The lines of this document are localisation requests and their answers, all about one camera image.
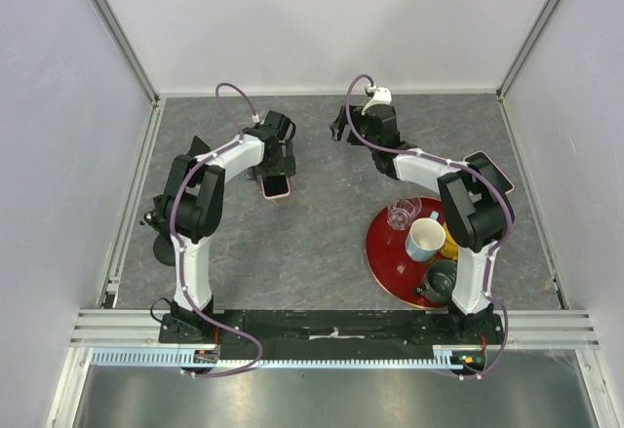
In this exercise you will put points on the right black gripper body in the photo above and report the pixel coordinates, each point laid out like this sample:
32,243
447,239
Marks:
359,124

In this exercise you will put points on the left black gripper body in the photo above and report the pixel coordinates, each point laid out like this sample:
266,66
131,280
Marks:
280,166

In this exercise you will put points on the pink case smartphone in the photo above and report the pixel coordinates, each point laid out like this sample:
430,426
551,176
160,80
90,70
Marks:
483,164
275,187

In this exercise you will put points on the black folding phone stand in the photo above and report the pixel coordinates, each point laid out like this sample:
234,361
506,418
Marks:
198,147

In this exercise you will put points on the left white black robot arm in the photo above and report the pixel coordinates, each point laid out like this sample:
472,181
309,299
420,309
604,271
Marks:
187,214

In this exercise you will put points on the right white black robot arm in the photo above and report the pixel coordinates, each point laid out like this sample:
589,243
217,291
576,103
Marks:
473,192

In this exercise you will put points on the black round base phone holder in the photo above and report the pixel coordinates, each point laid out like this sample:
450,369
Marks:
162,247

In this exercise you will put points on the clear glass cup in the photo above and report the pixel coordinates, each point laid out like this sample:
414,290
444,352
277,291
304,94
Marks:
401,213

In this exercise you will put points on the light blue white mug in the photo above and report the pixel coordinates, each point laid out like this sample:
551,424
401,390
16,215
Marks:
425,238

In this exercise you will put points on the red round tray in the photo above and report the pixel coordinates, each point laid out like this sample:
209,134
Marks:
389,263

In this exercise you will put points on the yellow cup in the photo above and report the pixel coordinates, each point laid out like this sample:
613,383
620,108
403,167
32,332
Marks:
450,248

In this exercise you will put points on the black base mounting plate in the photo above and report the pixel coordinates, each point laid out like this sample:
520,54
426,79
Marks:
360,333

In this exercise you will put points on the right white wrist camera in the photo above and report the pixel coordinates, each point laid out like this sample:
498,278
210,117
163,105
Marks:
376,96

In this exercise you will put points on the slotted cable duct rail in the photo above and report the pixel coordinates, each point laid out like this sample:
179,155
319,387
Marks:
195,359

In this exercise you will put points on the left aluminium corner post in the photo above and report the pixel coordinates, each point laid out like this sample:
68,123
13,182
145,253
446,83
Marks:
124,46

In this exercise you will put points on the aluminium corner post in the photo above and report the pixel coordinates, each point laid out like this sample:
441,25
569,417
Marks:
537,29
124,46

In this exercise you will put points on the aluminium frame front rail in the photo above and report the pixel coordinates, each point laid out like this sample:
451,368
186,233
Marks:
528,329

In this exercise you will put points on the right aluminium corner post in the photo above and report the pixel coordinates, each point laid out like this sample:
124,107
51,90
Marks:
537,29

